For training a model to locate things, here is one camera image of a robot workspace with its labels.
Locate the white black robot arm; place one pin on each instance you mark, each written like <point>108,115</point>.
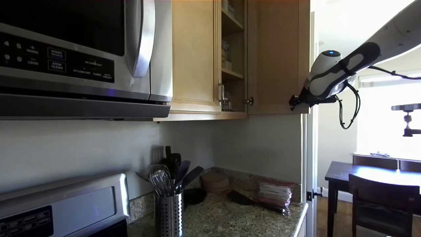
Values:
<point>331,73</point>

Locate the round wooden trivet stack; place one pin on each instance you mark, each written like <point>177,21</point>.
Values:
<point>216,183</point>

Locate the stainless steel microwave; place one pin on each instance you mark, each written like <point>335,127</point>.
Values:
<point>107,60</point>

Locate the dark wooden dining table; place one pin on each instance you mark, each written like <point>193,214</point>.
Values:
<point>337,178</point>

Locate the dark wooden chair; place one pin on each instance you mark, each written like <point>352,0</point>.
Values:
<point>383,207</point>

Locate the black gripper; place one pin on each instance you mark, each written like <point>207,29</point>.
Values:
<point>308,99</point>

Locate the perforated steel utensil holder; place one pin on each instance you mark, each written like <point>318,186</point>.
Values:
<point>169,215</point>

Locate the plastic bag of packets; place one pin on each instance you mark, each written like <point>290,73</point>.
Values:
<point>276,195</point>

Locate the steel stove with control panel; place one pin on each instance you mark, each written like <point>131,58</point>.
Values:
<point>95,207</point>

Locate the camera on tripod mount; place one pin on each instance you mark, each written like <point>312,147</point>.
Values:
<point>408,110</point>

